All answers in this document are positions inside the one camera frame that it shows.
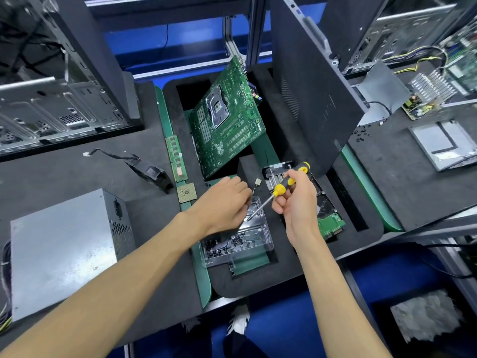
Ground person's right hand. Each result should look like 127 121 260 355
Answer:
272 169 321 247

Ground person's left hand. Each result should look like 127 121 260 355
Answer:
182 177 254 239

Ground yellow handled screwdriver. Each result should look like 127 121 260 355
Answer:
246 162 311 221

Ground person's left forearm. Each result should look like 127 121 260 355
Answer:
0 216 206 358

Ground person's right forearm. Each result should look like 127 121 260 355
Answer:
291 231 392 358

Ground scattered small black screws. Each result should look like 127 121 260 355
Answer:
354 126 375 143

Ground person's right shoe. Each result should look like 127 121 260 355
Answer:
226 303 252 336

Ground person's dark trousers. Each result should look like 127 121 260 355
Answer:
222 332 269 358

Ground black hard disk drive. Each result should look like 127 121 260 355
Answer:
294 171 347 241

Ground small square processor chip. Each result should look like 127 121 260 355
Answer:
177 182 198 203

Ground clear plastic screw tray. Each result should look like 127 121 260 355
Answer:
200 216 275 269

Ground silver heatsink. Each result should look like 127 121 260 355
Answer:
262 162 295 191

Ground green memory stick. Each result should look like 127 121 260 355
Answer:
165 134 189 183

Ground black cooling fan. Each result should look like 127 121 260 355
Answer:
83 149 174 194

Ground black foam parts tray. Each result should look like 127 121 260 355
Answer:
157 67 407 299

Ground green motherboard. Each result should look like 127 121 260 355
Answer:
184 54 267 179

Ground black foam work mat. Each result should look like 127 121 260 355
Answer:
0 71 213 351
346 93 477 232

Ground black computer side panel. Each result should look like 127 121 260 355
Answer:
270 0 370 176

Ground black plastic bin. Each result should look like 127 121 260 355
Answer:
369 279 477 358

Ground crumpled white cloth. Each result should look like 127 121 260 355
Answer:
390 289 467 344

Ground silver computer tower chassis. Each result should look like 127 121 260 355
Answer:
0 0 143 161
320 0 477 75

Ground aluminium conveyor frame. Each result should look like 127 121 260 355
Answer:
82 0 329 83

